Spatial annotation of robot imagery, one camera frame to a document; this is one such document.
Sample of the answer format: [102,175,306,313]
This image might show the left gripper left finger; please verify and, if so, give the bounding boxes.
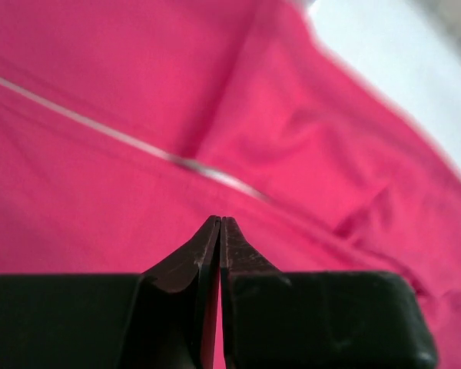
[0,216,220,368]

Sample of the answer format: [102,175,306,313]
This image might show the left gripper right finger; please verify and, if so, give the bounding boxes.
[220,218,438,368]

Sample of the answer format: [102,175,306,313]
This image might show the pink trousers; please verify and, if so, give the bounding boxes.
[0,1,461,368]

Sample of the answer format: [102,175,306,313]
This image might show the pink plastic hanger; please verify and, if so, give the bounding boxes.
[0,76,267,201]

